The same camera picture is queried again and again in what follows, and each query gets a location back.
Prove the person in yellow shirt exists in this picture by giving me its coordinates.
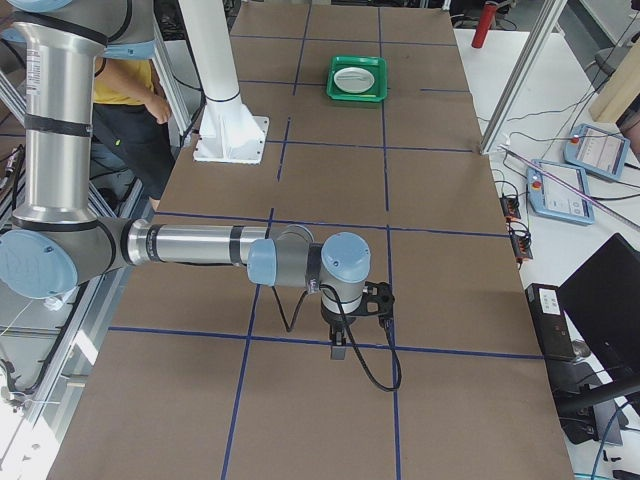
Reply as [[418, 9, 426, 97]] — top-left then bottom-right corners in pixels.
[[92, 57, 175, 209]]

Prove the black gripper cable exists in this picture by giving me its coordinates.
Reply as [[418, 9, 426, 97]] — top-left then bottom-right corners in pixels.
[[272, 284, 403, 393]]

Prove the black box with label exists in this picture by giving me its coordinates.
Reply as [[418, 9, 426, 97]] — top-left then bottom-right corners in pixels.
[[525, 283, 576, 362]]

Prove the white round plate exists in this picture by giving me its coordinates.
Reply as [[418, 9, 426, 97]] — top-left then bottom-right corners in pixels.
[[333, 67, 375, 94]]

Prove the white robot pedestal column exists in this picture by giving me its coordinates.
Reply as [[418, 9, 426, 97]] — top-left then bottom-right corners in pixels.
[[179, 0, 269, 165]]

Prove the far blue teach pendant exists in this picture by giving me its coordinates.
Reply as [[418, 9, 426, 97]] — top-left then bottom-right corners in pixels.
[[564, 124, 630, 181]]

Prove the orange black circuit board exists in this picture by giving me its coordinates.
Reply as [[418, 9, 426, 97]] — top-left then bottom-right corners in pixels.
[[499, 195, 521, 221]]

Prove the red cylinder bottle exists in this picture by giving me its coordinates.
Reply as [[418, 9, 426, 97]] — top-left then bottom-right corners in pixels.
[[471, 1, 498, 49]]

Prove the green plastic tray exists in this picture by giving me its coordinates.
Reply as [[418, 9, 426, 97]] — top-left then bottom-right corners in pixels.
[[326, 55, 387, 103]]

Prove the aluminium frame post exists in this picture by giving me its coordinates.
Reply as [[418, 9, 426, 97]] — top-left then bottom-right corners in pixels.
[[479, 0, 567, 155]]

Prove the near blue teach pendant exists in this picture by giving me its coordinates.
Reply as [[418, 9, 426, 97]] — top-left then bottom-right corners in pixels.
[[527, 159, 595, 225]]

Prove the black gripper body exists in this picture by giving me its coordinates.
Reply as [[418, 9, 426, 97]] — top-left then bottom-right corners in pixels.
[[321, 303, 365, 340]]

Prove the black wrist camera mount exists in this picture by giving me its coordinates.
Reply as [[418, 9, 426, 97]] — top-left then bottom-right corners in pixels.
[[360, 281, 395, 321]]

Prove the blue teach pendant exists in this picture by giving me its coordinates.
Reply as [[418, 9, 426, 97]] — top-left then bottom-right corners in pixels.
[[564, 124, 630, 181], [527, 159, 595, 225]]

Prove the long metal ruler rod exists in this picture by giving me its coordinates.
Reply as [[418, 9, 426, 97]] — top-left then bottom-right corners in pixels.
[[499, 144, 639, 232]]

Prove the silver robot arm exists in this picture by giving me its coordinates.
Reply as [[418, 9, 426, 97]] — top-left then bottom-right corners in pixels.
[[1, 1, 372, 359]]

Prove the black laptop screen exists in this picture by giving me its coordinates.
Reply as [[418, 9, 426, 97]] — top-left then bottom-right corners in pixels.
[[559, 233, 639, 379]]

